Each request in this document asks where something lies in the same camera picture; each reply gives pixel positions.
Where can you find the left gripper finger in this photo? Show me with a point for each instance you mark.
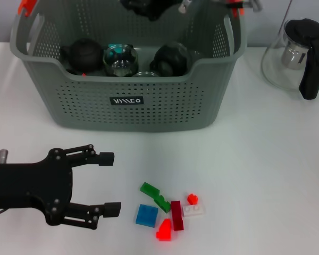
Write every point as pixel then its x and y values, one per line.
pixel 106 159
pixel 111 210

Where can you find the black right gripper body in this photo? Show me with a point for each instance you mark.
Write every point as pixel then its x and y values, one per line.
pixel 149 8

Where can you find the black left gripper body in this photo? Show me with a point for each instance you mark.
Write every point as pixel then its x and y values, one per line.
pixel 29 183

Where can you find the green long building block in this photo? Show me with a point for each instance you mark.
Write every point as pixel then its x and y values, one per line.
pixel 149 189

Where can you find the teal square block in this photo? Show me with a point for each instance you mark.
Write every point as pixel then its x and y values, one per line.
pixel 115 49

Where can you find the glass teacup with black sleeve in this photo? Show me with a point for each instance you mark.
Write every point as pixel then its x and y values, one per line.
pixel 119 63
pixel 146 74
pixel 167 58

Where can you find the small orange-red building block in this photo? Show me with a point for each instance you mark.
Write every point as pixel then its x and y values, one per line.
pixel 192 199

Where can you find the white building block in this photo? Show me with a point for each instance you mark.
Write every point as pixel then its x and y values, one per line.
pixel 193 210

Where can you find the blue flat square block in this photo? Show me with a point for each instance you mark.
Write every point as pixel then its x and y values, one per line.
pixel 146 215

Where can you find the green stepped building block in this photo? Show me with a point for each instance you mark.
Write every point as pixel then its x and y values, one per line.
pixel 163 204

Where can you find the bright red slope block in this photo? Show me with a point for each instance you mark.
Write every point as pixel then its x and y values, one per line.
pixel 164 231

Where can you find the grey-green perforated storage basket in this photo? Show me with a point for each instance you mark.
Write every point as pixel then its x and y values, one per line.
pixel 162 111

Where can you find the dark red building brick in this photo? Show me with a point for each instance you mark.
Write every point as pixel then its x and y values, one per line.
pixel 177 215

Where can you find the black clay teapot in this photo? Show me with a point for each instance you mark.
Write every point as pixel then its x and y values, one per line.
pixel 83 54

